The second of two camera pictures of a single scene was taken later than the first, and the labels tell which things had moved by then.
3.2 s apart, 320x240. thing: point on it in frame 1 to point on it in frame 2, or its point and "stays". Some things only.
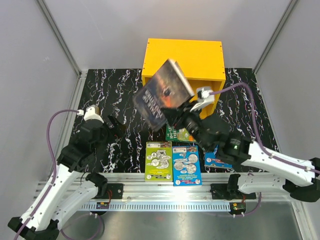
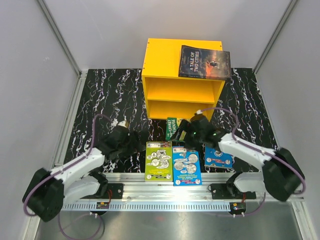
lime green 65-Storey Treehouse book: x=158 y=161 stays
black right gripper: x=172 y=114 to x=186 y=126
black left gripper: x=118 y=126 to x=137 y=146
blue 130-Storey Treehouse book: x=210 y=160 stays
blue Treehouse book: x=186 y=168 stays
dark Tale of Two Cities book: x=169 y=88 to x=197 y=63
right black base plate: x=220 y=191 stays
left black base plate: x=117 y=191 stays
